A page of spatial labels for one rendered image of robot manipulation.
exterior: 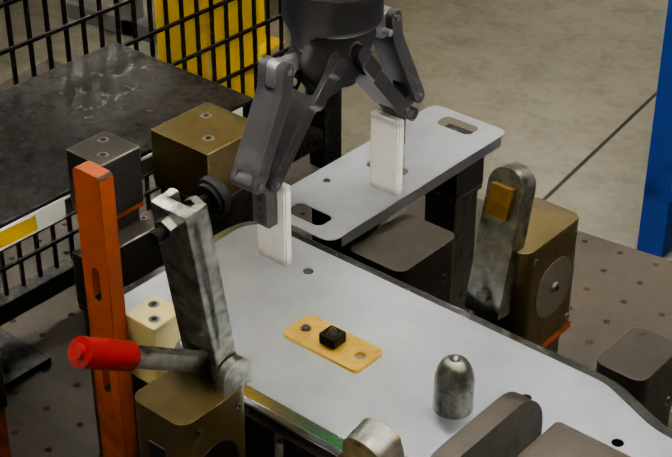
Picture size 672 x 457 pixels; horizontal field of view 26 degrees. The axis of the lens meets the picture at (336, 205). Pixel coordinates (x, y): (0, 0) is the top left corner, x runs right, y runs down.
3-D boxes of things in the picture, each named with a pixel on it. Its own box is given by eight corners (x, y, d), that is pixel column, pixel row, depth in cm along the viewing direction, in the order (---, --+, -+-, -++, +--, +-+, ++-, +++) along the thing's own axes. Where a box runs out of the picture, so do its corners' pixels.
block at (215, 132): (272, 410, 162) (264, 124, 144) (222, 446, 157) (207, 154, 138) (221, 381, 167) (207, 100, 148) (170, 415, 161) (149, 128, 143)
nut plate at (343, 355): (385, 353, 122) (385, 342, 121) (356, 375, 119) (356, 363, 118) (310, 315, 126) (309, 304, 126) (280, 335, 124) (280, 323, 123)
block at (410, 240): (465, 446, 158) (478, 223, 143) (396, 504, 150) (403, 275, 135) (412, 418, 162) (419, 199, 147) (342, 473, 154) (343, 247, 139)
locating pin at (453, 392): (480, 420, 117) (484, 354, 113) (456, 440, 114) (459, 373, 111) (447, 404, 118) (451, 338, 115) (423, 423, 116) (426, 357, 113)
